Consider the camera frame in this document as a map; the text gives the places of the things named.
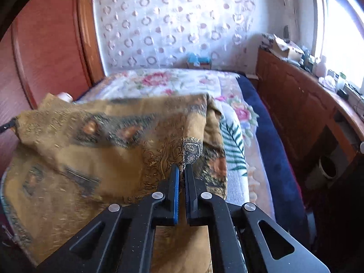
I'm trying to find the wooden cabinet counter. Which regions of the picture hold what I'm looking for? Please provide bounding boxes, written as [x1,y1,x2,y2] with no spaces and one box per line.
[256,47,364,194]

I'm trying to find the crumpled white pink cloth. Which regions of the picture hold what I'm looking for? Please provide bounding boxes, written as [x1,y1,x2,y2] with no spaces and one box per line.
[320,75,337,90]

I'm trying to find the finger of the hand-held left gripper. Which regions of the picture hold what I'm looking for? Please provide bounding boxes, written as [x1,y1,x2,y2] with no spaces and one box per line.
[0,119,18,134]

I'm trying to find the floral quilt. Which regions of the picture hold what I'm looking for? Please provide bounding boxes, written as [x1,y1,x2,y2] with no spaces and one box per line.
[77,69,276,219]

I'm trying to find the window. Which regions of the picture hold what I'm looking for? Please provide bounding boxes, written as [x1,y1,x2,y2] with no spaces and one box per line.
[310,0,364,97]

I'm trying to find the open cardboard box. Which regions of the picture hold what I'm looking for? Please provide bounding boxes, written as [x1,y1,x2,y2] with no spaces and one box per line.
[271,34,305,61]

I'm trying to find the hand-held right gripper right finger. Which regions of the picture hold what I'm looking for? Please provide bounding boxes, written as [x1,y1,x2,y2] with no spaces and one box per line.
[184,163,330,273]

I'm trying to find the pink bottle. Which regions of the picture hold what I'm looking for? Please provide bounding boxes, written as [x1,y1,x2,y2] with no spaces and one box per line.
[314,55,327,77]

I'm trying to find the white waste bin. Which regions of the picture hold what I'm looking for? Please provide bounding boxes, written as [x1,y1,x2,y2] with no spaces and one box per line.
[308,155,337,190]

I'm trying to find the cardboard box with blue cloth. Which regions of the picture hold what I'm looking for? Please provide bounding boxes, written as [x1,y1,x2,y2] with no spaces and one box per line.
[186,53,213,69]

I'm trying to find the golden patterned garment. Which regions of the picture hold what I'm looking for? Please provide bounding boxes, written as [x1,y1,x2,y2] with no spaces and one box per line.
[3,92,228,273]

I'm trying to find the patterned storage box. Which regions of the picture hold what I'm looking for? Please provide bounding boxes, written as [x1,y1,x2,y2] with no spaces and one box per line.
[262,33,275,49]

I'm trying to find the wooden slatted wardrobe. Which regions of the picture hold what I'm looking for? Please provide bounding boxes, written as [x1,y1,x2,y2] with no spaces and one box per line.
[0,0,106,174]

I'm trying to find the circle pattern sheer curtain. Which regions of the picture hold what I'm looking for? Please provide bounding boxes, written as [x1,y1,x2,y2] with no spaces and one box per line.
[94,0,256,70]

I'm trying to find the beige window curtain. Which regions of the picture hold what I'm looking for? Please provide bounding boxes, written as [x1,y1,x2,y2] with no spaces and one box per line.
[277,0,299,37]

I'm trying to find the navy blue bed sheet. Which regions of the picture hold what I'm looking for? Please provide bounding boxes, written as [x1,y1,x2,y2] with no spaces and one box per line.
[237,74,309,242]

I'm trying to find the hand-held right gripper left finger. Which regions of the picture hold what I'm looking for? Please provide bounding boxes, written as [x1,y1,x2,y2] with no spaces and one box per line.
[37,164,180,273]

